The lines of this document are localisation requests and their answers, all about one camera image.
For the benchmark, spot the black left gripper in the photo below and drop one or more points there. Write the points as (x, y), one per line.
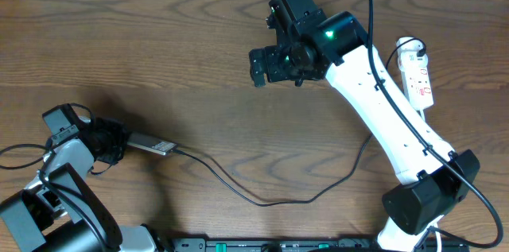
(114, 134)

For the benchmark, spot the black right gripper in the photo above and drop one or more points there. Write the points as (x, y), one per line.
(273, 73)

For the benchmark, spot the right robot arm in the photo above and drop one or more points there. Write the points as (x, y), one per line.
(422, 161)

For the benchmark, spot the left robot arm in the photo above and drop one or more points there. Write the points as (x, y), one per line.
(57, 211)

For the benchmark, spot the white power strip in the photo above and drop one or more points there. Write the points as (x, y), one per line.
(415, 80)

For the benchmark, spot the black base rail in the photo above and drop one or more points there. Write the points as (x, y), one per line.
(273, 245)

